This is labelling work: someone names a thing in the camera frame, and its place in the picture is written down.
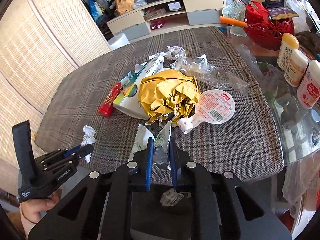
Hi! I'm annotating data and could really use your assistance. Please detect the small white paper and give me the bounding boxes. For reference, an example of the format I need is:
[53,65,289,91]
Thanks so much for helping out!
[80,125,96,147]

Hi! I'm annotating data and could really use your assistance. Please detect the red Skittles tube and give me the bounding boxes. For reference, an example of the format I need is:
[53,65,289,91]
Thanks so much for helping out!
[98,82,123,118]

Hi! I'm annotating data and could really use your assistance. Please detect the white medicine box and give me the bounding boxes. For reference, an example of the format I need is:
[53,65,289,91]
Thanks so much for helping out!
[113,55,164,120]

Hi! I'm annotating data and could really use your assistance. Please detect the grey foil wrapper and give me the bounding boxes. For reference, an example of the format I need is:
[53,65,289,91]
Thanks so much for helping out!
[129,121,172,171]

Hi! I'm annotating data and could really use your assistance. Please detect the round pink-printed lid film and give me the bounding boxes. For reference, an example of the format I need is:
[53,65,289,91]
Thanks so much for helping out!
[177,89,235,134]

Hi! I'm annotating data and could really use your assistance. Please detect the yellow foil bag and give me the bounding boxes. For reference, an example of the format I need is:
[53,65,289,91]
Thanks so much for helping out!
[138,69,201,125]

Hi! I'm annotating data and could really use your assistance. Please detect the clear plastic wrap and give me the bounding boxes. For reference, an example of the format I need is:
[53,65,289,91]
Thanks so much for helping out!
[170,54,249,96]

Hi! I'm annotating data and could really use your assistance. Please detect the beige paper packet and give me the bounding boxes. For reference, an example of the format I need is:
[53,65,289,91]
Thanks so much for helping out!
[160,188,191,207]

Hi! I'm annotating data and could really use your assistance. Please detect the blue white paper scrap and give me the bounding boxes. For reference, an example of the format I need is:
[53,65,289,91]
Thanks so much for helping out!
[148,46,187,61]

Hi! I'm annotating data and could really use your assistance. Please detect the black trash bin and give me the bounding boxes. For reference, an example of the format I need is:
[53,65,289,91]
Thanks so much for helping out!
[130,182,222,239]

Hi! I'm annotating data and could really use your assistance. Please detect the person's left hand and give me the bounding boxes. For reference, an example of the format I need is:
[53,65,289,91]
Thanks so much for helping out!
[20,190,61,238]

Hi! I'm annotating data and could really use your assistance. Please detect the grey plaid tablecloth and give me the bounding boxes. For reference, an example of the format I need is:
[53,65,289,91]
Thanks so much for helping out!
[35,26,284,185]

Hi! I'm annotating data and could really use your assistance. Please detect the white stool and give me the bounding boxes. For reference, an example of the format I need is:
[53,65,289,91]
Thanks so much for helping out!
[108,33,130,50]

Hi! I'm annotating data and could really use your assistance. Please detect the bamboo folding screen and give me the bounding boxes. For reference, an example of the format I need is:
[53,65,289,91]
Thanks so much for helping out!
[1,0,110,165]

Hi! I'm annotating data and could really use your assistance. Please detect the pink label white bottle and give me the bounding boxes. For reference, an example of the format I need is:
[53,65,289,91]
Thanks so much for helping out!
[297,60,320,109]

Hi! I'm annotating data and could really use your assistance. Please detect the yellow plush toy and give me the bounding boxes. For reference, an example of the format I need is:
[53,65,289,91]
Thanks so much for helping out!
[116,0,135,15]

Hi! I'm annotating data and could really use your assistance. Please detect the white cap cream bottle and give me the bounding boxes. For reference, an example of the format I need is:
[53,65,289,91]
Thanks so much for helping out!
[284,49,309,87]

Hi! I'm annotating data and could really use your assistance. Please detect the yellow cap white bottle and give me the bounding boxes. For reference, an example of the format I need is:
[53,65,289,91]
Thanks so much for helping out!
[277,33,299,71]

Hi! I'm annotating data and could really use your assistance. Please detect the red plastic basket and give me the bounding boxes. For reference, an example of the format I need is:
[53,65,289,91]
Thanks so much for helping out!
[244,0,295,50]

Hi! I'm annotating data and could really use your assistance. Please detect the beige TV cabinet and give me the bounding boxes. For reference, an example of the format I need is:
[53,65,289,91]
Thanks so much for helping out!
[107,0,226,43]

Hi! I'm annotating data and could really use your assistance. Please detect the purple clay book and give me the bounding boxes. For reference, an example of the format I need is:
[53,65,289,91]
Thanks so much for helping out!
[268,6,299,21]

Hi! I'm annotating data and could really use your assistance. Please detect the orange handled tool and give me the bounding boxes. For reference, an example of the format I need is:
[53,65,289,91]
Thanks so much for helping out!
[220,16,247,28]

